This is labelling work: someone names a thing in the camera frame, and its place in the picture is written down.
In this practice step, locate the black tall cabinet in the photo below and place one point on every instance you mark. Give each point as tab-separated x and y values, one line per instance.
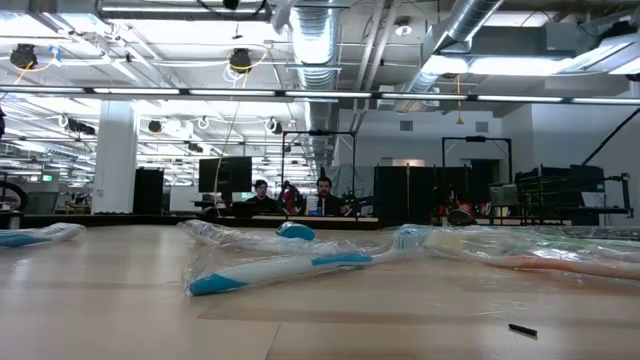
148	192

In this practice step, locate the person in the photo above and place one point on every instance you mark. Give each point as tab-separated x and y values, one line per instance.
261	200
327	202

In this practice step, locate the silver spiral duct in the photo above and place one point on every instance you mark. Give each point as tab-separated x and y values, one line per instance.
465	25

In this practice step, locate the small black stick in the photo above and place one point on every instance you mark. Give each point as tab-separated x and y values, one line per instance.
522	330

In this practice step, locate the long ceiling light bar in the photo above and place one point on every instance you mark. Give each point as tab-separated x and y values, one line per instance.
150	91

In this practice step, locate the grey box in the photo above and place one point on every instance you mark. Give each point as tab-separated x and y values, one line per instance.
40	202

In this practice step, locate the black frame stand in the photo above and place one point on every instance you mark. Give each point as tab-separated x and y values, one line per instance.
320	133
475	138

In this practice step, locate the black computer monitor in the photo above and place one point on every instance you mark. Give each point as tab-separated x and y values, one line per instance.
225	175

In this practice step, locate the orange toothbrush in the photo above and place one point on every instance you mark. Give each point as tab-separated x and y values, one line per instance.
550	263

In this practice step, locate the grey cloth cover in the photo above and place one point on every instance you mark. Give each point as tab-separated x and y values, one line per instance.
350	177

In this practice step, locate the bright rectangular ceiling light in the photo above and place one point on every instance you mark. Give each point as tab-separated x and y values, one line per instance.
500	65

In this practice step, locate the black wheel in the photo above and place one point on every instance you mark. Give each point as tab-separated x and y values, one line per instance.
22	191

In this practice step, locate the red object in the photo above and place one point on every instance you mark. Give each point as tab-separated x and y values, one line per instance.
290	197

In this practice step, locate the white square pillar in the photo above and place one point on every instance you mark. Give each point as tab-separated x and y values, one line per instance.
115	160

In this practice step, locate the silver ribbed duct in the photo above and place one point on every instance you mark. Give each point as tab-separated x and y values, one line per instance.
315	40

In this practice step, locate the small grey metal cylinder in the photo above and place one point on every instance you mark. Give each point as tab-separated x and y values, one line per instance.
15	220

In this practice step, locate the black partition panel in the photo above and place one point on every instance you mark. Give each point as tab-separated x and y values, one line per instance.
415	195

